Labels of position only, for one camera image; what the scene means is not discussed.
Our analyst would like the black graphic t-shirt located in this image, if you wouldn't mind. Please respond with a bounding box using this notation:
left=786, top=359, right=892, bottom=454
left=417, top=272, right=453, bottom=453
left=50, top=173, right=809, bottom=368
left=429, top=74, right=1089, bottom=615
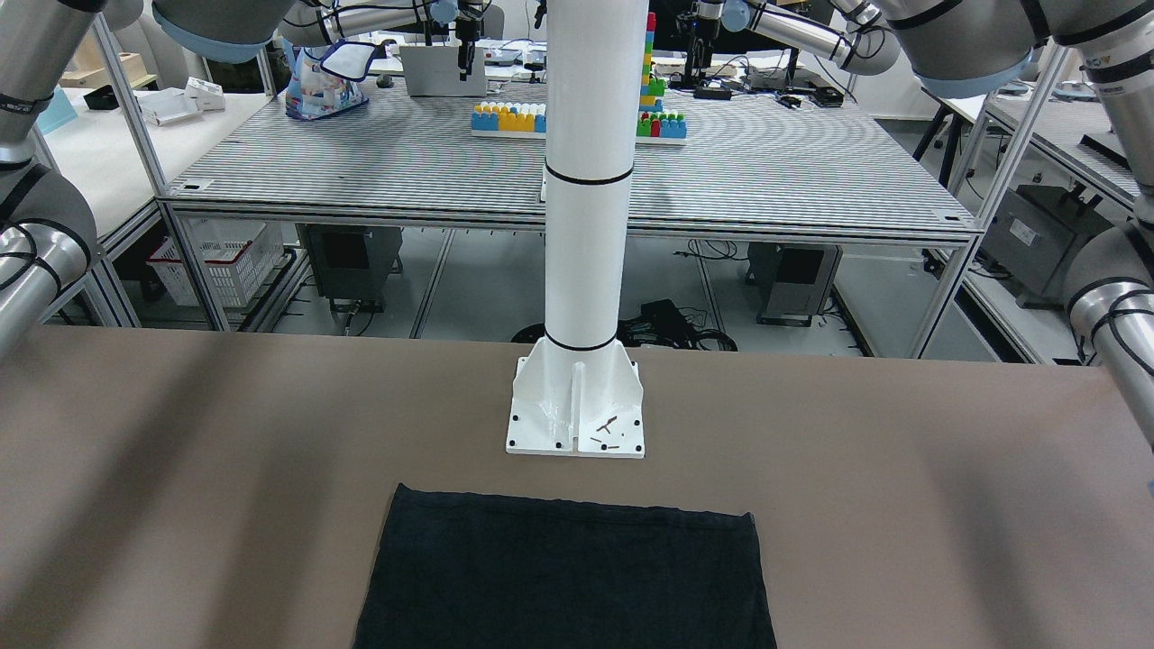
left=352, top=485, right=775, bottom=648

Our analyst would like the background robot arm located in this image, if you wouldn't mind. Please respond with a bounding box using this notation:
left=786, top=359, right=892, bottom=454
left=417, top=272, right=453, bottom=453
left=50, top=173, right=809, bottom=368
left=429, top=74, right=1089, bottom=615
left=690, top=1, right=900, bottom=77

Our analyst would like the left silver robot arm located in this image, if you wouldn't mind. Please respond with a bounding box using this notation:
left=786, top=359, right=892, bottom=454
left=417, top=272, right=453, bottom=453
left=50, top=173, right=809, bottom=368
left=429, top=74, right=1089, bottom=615
left=878, top=1, right=1153, bottom=438

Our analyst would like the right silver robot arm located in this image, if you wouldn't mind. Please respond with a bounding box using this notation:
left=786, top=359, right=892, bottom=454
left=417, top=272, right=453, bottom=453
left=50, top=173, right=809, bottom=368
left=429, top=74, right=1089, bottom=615
left=1, top=1, right=292, bottom=355

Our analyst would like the toy brick tower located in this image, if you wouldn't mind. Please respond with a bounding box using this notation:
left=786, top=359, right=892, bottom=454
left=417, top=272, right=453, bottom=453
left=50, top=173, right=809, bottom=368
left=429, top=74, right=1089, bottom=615
left=635, top=12, right=689, bottom=146

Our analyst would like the grey control box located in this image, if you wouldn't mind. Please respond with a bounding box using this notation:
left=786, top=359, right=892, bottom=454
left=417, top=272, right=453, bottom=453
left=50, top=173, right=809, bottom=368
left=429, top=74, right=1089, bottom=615
left=745, top=243, right=842, bottom=327
left=295, top=224, right=403, bottom=313

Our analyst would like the white open box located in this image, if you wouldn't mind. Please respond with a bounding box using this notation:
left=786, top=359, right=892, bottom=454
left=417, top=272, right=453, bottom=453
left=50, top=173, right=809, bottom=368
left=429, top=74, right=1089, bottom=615
left=398, top=45, right=488, bottom=98

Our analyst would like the white plastic basket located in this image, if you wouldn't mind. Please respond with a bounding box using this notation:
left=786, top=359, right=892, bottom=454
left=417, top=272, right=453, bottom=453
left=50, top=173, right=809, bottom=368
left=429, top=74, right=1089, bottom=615
left=147, top=219, right=284, bottom=308

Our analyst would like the printed plastic bag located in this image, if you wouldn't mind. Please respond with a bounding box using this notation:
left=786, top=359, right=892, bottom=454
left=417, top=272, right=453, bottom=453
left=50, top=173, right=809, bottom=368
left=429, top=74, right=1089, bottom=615
left=284, top=40, right=379, bottom=122

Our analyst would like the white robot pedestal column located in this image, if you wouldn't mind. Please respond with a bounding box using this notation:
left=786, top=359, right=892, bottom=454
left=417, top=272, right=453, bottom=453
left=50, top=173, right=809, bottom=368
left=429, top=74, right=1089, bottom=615
left=505, top=1, right=649, bottom=458

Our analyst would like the striped aluminium frame workbench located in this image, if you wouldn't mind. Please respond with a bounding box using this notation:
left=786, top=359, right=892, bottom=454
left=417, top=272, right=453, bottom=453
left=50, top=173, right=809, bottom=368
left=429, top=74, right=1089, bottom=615
left=155, top=77, right=984, bottom=360

